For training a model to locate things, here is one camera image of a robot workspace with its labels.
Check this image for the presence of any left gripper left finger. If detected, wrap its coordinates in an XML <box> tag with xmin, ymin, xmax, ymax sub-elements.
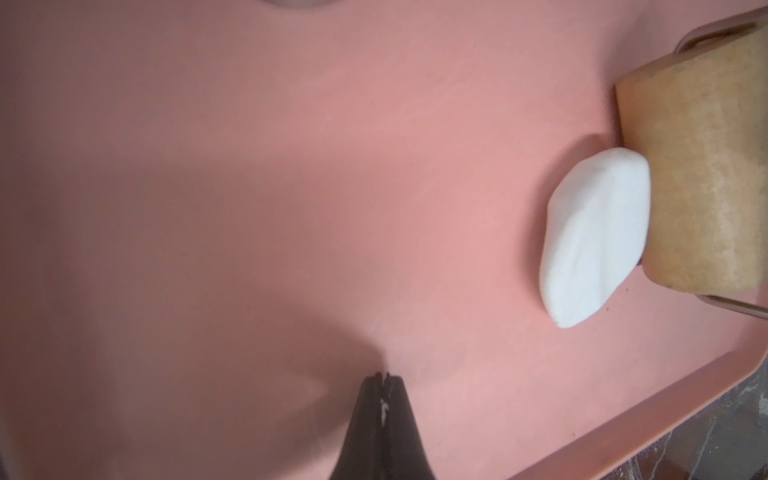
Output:
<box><xmin>330</xmin><ymin>373</ymin><xmax>384</xmax><ymax>480</ymax></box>

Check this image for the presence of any metal ring cutter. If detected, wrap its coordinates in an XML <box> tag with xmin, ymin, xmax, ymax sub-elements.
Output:
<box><xmin>264</xmin><ymin>0</ymin><xmax>336</xmax><ymax>9</ymax></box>

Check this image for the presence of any white dough piece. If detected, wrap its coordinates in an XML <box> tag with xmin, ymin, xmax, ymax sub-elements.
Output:
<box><xmin>539</xmin><ymin>148</ymin><xmax>651</xmax><ymax>329</ymax></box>

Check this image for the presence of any pink rectangular tray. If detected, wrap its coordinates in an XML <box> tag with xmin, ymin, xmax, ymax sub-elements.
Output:
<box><xmin>1</xmin><ymin>1</ymin><xmax>767</xmax><ymax>479</ymax></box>

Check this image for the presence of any wooden dough roller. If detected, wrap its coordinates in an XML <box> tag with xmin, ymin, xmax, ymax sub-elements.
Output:
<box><xmin>615</xmin><ymin>9</ymin><xmax>767</xmax><ymax>318</ymax></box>

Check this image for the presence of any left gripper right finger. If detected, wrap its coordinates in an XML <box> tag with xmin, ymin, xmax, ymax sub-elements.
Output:
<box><xmin>381</xmin><ymin>374</ymin><xmax>435</xmax><ymax>480</ymax></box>

